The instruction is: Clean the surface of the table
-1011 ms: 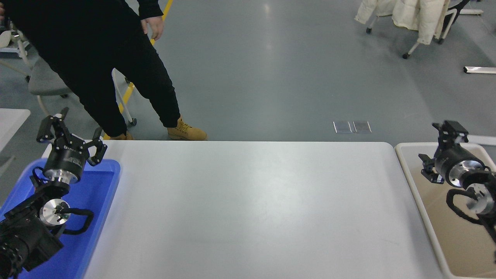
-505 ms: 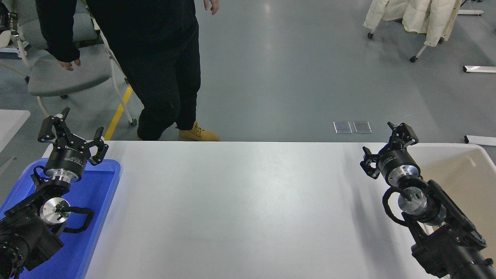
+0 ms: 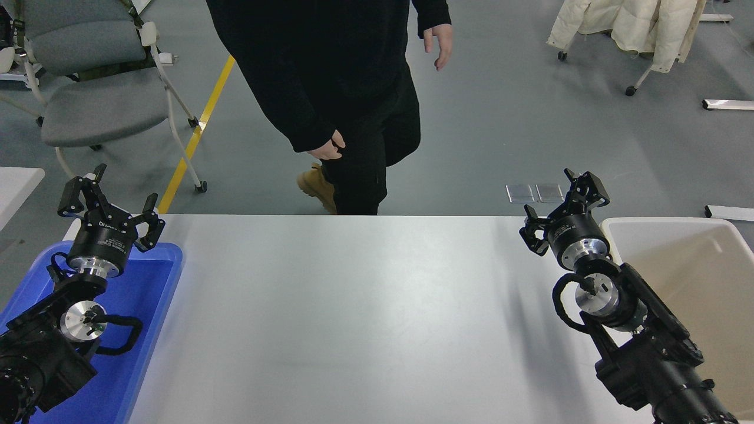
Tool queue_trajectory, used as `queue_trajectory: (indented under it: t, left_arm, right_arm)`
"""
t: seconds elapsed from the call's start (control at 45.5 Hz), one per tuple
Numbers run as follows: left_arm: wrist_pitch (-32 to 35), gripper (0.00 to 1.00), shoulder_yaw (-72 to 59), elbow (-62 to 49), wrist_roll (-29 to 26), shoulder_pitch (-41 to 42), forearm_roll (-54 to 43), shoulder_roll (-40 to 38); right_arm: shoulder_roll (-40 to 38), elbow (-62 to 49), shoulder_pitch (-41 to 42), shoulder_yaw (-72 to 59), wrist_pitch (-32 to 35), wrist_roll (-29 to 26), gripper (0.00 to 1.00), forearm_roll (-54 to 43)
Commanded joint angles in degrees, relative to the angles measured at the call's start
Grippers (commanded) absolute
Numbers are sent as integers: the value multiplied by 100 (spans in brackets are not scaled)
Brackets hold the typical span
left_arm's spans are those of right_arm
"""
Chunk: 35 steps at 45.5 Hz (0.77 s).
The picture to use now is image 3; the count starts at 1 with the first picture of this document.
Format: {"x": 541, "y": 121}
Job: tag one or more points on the blue plastic tray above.
{"x": 141, "y": 306}

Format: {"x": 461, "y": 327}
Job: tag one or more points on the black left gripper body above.
{"x": 103, "y": 244}

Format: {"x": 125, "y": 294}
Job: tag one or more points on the white chair frame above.
{"x": 6, "y": 59}

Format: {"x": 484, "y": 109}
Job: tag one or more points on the grey chair with white frame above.
{"x": 94, "y": 112}
{"x": 631, "y": 90}

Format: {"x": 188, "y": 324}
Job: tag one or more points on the person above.
{"x": 330, "y": 70}

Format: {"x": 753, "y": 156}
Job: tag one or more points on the metal floor plate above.
{"x": 521, "y": 194}
{"x": 548, "y": 192}

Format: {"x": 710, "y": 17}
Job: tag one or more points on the white floor bar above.
{"x": 730, "y": 213}
{"x": 730, "y": 104}

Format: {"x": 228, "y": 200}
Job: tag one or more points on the person's right hand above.
{"x": 328, "y": 152}

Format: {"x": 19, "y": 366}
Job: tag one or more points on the large pale plastic bin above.
{"x": 689, "y": 277}

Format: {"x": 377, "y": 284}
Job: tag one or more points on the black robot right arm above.
{"x": 648, "y": 359}

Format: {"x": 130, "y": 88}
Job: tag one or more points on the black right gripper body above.
{"x": 577, "y": 231}

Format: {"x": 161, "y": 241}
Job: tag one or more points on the person's left hand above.
{"x": 440, "y": 41}

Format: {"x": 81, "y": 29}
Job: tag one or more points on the small white side table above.
{"x": 17, "y": 188}

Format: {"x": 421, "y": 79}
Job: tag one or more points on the cream padded jacket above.
{"x": 665, "y": 29}
{"x": 583, "y": 23}

